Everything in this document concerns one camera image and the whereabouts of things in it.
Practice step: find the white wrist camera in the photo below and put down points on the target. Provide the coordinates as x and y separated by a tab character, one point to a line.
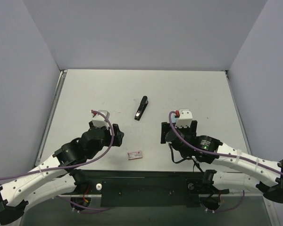
183	118
98	120

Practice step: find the black stapler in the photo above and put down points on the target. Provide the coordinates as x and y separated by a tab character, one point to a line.
143	104

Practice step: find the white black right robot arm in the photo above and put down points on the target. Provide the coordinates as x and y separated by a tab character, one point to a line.
254	174

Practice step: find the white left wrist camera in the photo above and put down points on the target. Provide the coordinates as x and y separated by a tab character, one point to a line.
98	120

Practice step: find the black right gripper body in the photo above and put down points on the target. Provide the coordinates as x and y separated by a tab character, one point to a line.
165	131

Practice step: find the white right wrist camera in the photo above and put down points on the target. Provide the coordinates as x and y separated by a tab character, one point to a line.
183	118

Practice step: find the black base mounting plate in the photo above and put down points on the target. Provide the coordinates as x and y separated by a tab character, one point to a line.
143	188

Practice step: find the red white staple box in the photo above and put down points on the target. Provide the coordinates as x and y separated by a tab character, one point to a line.
135	155

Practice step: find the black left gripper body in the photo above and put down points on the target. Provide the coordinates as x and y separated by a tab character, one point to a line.
116	135

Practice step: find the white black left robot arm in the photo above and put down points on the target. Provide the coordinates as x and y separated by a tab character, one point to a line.
56	175

